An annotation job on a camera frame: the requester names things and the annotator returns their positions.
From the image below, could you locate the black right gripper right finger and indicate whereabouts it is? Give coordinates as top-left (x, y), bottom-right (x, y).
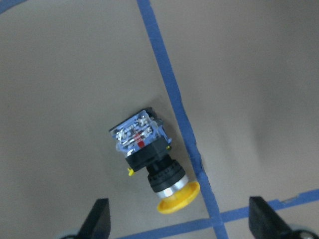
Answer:
top-left (248, 196), bottom-right (299, 239)

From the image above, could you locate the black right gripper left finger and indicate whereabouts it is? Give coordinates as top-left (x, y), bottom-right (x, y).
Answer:
top-left (76, 198), bottom-right (111, 239)

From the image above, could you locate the yellow push button switch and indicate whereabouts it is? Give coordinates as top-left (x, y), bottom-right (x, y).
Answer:
top-left (109, 107), bottom-right (200, 215)

